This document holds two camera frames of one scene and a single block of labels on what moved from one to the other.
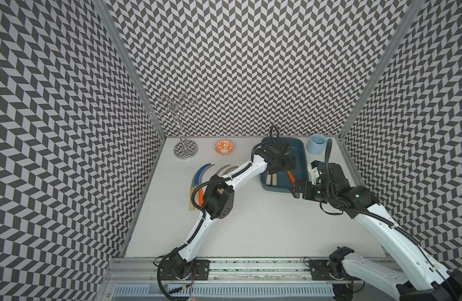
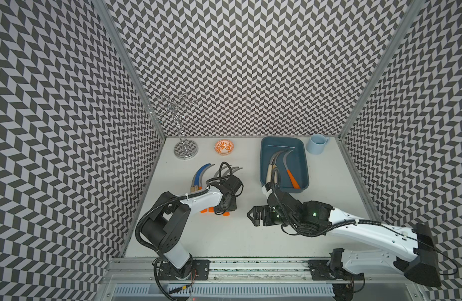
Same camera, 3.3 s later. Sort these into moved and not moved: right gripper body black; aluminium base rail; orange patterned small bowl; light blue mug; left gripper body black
Moved: right gripper body black; left gripper body black
Not moved: aluminium base rail; orange patterned small bowl; light blue mug
